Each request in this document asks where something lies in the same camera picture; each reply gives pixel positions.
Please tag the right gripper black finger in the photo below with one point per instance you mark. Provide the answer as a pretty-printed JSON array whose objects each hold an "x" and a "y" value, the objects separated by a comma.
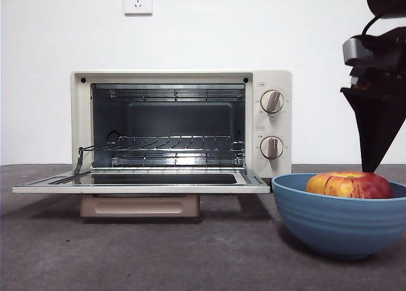
[{"x": 374, "y": 129}]

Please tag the red yellow apple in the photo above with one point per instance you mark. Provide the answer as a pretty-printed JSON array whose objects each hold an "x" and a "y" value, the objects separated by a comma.
[{"x": 349, "y": 184}]

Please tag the blue ribbed bowl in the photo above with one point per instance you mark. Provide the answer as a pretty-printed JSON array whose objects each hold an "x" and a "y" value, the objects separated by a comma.
[{"x": 336, "y": 227}]

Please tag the cream Toshiba toaster oven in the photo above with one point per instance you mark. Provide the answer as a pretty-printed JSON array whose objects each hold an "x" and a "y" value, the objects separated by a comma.
[{"x": 285, "y": 126}]

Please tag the beige oven knob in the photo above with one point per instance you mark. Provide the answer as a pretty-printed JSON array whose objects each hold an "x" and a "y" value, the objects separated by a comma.
[
  {"x": 271, "y": 147},
  {"x": 272, "y": 102}
]

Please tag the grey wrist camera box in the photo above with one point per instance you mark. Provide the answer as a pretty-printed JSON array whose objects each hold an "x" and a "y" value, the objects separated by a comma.
[{"x": 356, "y": 50}]

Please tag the white wall power socket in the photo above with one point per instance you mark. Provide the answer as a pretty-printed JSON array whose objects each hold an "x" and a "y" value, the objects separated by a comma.
[{"x": 138, "y": 5}]

